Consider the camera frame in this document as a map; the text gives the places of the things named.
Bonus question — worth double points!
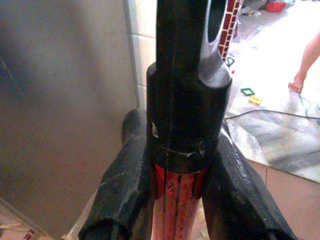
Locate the grey metal door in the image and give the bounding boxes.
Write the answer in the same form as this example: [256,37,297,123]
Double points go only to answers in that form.
[0,0,141,238]

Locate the green diamond frame toy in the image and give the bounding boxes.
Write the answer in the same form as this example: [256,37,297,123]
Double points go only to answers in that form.
[239,87,256,97]

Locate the red plastic basket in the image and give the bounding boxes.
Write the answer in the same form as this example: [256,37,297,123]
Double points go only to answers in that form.
[264,1,287,13]

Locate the red white tiled pillar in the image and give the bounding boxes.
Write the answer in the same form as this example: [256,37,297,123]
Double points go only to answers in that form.
[218,0,242,59]

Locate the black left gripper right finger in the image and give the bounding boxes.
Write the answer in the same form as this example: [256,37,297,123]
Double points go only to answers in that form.
[201,122,300,240]

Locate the yellow square toy piece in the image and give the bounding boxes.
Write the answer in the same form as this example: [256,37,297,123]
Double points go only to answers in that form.
[248,94,263,105]

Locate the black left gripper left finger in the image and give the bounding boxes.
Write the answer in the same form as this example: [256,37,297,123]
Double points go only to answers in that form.
[77,108,154,240]

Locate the person's bare leg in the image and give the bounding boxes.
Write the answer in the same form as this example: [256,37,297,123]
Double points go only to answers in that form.
[287,32,320,94]

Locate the black floor cable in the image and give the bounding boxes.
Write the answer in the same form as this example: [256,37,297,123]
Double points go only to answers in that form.
[224,108,320,120]

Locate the red broom handle black grip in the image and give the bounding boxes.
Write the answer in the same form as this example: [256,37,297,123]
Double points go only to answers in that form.
[145,0,233,240]

